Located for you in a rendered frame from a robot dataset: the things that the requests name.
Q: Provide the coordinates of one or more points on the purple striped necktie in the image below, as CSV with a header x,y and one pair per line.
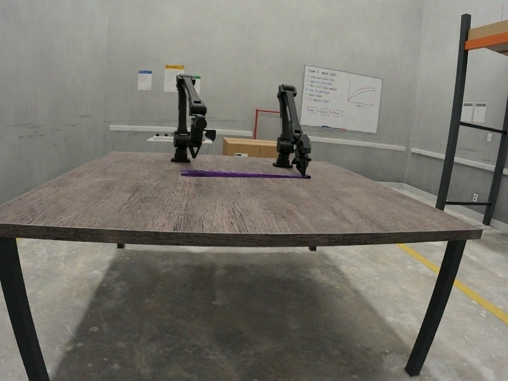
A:
x,y
235,174

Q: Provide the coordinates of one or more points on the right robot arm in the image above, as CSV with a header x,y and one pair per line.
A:
x,y
185,86

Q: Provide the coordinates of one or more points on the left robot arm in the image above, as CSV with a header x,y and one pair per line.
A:
x,y
291,136

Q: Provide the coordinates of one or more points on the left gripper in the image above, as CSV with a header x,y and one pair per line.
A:
x,y
302,164

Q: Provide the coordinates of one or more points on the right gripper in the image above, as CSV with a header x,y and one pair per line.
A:
x,y
191,142

